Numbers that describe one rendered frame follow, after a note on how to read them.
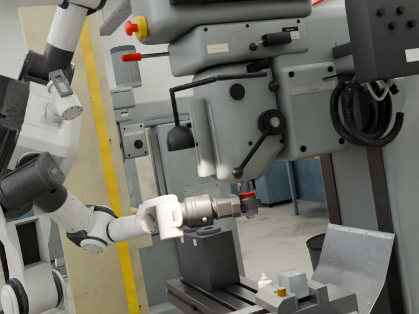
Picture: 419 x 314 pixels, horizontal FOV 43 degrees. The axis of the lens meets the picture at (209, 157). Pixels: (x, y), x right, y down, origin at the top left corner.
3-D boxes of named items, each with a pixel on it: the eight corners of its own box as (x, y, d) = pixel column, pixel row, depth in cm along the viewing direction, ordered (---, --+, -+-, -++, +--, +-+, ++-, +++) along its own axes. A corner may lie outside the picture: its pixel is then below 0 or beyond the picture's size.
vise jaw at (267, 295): (278, 317, 128) (275, 301, 128) (255, 304, 139) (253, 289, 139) (299, 310, 130) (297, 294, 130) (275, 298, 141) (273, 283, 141)
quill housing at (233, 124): (232, 185, 138) (211, 63, 136) (201, 183, 157) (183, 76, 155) (293, 172, 145) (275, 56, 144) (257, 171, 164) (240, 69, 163)
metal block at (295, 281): (292, 300, 133) (288, 277, 132) (280, 294, 138) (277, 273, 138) (309, 295, 135) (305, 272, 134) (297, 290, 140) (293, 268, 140)
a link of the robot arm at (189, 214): (194, 193, 147) (153, 200, 146) (201, 232, 144) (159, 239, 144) (194, 199, 158) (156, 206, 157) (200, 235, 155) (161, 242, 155)
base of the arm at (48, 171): (20, 224, 143) (-9, 196, 136) (22, 196, 153) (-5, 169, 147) (67, 197, 142) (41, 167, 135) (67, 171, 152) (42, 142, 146)
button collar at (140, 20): (141, 36, 137) (137, 13, 136) (135, 41, 142) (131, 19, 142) (149, 35, 137) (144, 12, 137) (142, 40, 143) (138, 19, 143)
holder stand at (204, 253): (211, 291, 180) (201, 233, 178) (182, 281, 199) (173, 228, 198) (240, 281, 185) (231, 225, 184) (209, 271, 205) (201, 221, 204)
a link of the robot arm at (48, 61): (38, 35, 169) (26, 74, 173) (38, 40, 161) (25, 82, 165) (74, 47, 173) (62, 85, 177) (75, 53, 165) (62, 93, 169)
